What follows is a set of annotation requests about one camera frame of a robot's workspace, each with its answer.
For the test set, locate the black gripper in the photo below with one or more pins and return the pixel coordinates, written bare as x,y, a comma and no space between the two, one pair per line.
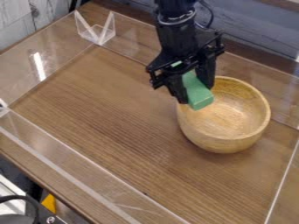
189,48

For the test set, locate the green rectangular block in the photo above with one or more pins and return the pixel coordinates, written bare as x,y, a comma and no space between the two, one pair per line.
200,96

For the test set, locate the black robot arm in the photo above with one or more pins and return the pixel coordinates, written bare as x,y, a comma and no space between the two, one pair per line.
175,8

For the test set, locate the brown wooden bowl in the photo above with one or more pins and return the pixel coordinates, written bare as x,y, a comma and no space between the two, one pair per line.
229,125

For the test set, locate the clear acrylic tray walls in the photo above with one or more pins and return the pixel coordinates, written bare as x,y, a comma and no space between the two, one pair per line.
93,134

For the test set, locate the clear acrylic corner bracket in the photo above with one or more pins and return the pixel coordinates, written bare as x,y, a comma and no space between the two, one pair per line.
97,34

